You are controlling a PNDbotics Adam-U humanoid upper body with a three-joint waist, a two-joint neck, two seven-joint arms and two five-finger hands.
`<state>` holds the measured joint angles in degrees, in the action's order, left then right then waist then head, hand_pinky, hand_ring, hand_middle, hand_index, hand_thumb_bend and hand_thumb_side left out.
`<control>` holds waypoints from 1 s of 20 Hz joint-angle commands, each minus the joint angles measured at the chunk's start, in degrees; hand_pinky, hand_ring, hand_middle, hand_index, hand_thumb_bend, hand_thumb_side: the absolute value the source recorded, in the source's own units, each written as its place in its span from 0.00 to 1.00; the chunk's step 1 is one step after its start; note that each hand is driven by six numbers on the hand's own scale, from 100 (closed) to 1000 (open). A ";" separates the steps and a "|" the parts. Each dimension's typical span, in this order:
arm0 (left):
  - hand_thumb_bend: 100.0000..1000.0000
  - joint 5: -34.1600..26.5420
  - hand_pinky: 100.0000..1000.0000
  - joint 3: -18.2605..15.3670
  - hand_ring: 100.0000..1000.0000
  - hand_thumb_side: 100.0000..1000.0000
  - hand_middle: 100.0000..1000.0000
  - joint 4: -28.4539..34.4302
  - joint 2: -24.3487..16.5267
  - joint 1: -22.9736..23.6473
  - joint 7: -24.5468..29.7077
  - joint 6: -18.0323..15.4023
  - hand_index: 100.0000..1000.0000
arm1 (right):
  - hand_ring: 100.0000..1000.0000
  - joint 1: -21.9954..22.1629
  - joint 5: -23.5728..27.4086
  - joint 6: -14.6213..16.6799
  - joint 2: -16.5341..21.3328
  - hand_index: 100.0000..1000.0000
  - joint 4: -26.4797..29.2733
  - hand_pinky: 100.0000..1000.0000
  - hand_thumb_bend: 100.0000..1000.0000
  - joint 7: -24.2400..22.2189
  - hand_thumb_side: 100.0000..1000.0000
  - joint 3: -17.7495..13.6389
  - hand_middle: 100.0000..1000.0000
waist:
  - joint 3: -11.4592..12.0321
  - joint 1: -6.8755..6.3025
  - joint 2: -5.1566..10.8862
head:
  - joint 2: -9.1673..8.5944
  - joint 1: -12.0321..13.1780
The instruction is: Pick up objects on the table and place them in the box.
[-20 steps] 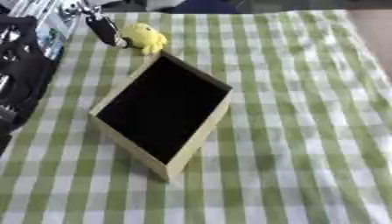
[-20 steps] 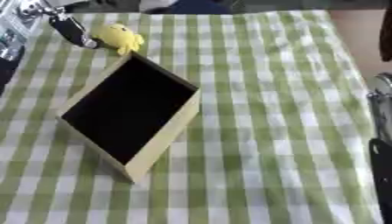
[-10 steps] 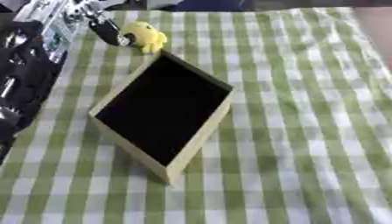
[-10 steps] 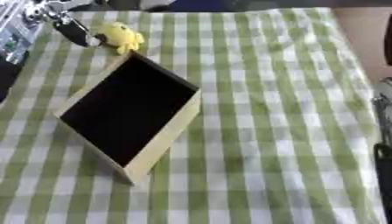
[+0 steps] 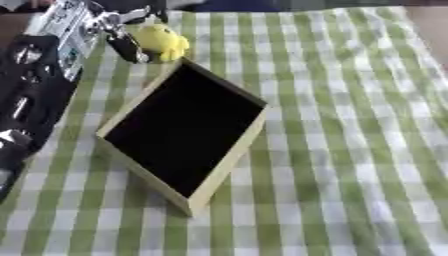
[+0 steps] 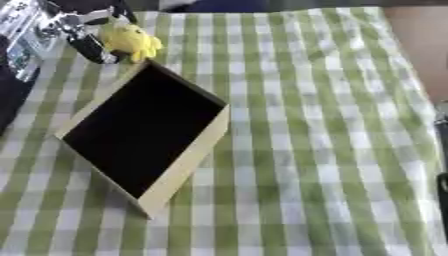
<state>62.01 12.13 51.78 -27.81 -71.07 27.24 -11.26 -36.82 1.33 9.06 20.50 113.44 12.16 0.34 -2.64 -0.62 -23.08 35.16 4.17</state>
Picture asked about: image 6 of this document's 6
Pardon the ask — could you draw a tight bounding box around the tan cardboard box black inside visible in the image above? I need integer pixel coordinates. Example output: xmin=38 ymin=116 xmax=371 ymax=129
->
xmin=52 ymin=58 xmax=233 ymax=220

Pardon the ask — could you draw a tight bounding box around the yellow soft toy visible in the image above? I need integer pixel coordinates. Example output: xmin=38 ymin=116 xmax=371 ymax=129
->
xmin=96 ymin=19 xmax=167 ymax=64

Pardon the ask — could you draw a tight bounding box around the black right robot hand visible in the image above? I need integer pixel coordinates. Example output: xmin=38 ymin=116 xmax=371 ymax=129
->
xmin=432 ymin=111 xmax=448 ymax=234

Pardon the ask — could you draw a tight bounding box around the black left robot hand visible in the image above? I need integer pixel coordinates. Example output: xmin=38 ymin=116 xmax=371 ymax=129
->
xmin=47 ymin=0 xmax=140 ymax=65

